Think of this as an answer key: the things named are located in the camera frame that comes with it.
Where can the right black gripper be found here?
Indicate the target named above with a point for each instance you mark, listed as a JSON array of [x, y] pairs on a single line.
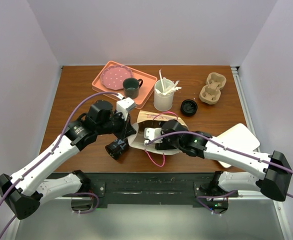
[[164, 145]]

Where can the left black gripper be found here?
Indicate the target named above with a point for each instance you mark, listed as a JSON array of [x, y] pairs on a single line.
[[127, 129]]

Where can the cream and pink paper bag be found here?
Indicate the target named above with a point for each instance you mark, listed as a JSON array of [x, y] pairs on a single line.
[[146, 119]]

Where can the black plastic cup stack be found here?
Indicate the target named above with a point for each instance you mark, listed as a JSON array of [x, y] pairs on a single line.
[[116, 148]]

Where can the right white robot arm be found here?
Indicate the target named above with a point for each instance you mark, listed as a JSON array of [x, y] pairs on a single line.
[[262, 172]]

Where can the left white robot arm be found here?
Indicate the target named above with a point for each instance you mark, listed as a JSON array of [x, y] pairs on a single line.
[[27, 189]]

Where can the dark green mug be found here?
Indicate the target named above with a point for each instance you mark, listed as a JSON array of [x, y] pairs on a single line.
[[131, 87]]

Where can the pink plastic tray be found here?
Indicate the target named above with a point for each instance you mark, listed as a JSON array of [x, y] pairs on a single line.
[[145, 90]]

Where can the white cylindrical container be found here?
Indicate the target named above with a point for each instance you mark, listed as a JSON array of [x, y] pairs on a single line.
[[163, 102]]

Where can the pink polka dot plate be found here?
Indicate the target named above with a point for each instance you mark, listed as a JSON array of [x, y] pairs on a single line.
[[113, 76]]

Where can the white wrapped straw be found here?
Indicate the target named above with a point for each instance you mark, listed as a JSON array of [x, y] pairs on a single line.
[[162, 82]]

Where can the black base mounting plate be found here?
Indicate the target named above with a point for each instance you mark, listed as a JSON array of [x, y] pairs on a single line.
[[148, 188]]

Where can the brown cardboard cup carrier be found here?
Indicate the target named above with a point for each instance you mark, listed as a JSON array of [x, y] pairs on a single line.
[[211, 91]]

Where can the white square plate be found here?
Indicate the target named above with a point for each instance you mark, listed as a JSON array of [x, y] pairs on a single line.
[[239, 138]]

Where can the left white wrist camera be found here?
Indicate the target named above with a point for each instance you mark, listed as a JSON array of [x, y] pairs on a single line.
[[124, 106]]

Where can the aluminium frame rail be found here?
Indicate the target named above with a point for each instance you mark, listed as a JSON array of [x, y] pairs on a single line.
[[240, 92]]

